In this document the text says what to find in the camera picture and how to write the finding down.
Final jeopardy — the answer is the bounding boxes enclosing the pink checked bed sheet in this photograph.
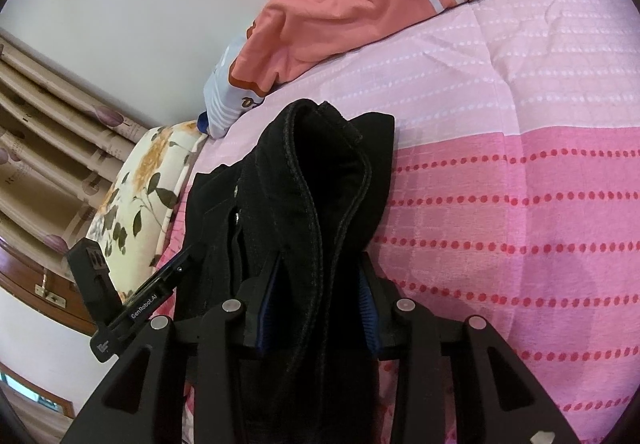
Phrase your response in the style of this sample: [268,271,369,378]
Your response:
[150,0,640,444]

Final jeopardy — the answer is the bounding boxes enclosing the black pants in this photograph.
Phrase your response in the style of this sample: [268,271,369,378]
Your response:
[172,99,396,444]

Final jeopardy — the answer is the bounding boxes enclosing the beige striped curtain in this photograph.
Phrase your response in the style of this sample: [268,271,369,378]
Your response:
[0,26,151,285]

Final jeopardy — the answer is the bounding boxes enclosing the brown wooden frame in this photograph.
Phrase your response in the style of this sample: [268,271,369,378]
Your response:
[0,361,76,430]
[0,239,98,332]

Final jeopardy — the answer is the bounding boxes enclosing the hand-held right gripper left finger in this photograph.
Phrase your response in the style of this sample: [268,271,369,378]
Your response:
[60,256,282,444]

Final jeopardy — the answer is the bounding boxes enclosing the floral cream pillow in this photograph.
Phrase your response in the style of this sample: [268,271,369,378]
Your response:
[85,121,208,285]

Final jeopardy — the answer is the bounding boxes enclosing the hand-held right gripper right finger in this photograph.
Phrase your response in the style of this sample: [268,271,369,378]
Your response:
[357,256,581,444]

